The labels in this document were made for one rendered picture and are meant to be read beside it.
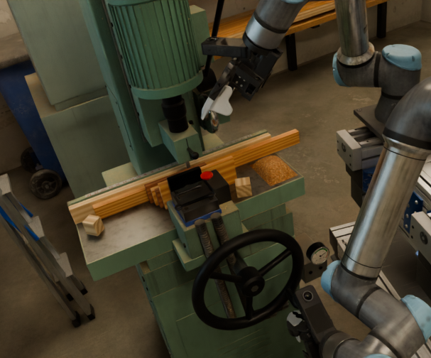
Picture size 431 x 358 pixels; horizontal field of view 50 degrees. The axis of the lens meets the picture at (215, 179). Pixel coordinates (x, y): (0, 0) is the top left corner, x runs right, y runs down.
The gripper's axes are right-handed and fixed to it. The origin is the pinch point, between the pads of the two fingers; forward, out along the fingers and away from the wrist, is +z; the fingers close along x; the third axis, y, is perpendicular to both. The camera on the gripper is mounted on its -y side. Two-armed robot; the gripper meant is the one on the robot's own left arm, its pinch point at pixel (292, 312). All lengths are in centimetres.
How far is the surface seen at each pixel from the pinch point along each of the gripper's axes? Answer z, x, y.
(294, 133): 23, 26, -39
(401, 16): 279, 291, -97
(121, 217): 23.2, -28.9, -33.5
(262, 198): 12.4, 6.5, -26.1
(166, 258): 15.9, -22.0, -20.4
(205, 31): 23, 10, -74
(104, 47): 23, -18, -77
